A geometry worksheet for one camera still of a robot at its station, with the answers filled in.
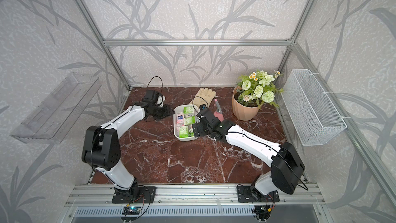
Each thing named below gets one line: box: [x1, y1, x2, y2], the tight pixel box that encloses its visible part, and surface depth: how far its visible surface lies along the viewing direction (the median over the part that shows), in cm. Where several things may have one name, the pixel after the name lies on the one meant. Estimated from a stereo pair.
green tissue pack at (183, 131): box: [178, 125, 189, 138], surface depth 91 cm
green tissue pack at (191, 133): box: [188, 127, 195, 137], surface depth 90 cm
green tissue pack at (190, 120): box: [184, 115, 196, 126], surface depth 97 cm
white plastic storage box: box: [173, 104, 201, 142], surface depth 98 cm
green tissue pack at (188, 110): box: [183, 106, 195, 115], surface depth 102 cm
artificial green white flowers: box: [236, 70, 285, 110], surface depth 82 cm
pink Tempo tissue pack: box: [176, 113, 186, 127], surface depth 101 cm
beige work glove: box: [190, 87, 217, 113], surface depth 118 cm
